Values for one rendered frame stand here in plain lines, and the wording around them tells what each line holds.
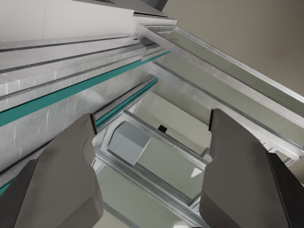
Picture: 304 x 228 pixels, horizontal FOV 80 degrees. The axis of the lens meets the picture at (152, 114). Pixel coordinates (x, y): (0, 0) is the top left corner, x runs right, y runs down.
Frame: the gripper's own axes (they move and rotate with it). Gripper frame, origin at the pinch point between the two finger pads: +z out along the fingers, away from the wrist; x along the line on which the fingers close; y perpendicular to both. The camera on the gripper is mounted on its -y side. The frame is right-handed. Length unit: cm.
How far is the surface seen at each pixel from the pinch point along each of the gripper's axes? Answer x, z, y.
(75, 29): -18.7, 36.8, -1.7
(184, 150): 11, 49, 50
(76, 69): -15.3, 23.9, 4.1
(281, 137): 62, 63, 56
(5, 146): -30.5, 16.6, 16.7
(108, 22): -13, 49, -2
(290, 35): 192, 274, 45
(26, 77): -18.5, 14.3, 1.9
